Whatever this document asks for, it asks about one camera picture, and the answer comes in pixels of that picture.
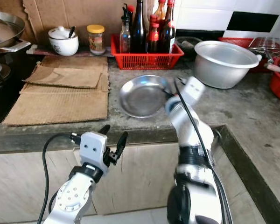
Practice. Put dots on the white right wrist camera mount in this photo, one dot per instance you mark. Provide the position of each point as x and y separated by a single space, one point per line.
193 88

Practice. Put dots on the flat brown cardboard sheet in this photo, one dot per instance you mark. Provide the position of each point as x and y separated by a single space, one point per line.
79 63

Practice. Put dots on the light wooden base cabinet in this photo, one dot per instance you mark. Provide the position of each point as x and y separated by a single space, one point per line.
18 186

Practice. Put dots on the clear oil bottle black pourer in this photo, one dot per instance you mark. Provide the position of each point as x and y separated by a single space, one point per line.
125 41

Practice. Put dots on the shallow stainless steel bowl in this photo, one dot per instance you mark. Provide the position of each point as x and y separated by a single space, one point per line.
140 98

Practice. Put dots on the dark stone mortar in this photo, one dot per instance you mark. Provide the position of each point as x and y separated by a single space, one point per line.
187 44

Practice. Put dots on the black gas stove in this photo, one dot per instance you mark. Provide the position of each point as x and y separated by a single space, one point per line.
0 100

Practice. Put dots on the white ceramic condiment pot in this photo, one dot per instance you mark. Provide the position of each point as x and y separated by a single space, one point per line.
63 44

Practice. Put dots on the tall brown cardboard panel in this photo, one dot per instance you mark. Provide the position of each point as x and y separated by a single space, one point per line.
74 16

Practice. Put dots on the aluminium cooking pot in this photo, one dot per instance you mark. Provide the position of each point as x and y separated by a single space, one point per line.
224 67

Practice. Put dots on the red plastic basket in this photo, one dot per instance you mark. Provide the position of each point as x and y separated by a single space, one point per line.
147 60
235 42

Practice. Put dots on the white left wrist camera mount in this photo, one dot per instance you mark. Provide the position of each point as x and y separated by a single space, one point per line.
93 149

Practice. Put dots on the folded brown cardboard piece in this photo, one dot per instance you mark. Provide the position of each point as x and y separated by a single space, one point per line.
63 77

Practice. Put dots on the glass jar yellow lid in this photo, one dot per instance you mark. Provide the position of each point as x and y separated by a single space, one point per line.
95 42

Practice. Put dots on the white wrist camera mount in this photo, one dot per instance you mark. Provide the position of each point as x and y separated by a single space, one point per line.
193 88
93 149

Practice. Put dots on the small bottle red cap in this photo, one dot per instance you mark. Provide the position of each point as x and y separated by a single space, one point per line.
130 9

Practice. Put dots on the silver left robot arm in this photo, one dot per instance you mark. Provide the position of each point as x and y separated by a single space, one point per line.
72 200

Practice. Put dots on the large corrugated cardboard sheet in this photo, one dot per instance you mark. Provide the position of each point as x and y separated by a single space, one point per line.
53 108

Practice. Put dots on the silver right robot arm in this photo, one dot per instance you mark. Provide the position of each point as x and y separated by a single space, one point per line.
193 130

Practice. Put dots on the clear glass cup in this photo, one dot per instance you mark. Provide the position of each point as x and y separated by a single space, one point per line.
265 46

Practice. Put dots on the dark sauce bottle red label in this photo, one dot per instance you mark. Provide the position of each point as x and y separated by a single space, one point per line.
153 18
153 41

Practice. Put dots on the amber sauce bottle red cap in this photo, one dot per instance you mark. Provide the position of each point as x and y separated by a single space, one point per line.
159 11

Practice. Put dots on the dark sauce bottle red cap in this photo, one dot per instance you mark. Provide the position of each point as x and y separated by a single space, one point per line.
168 35

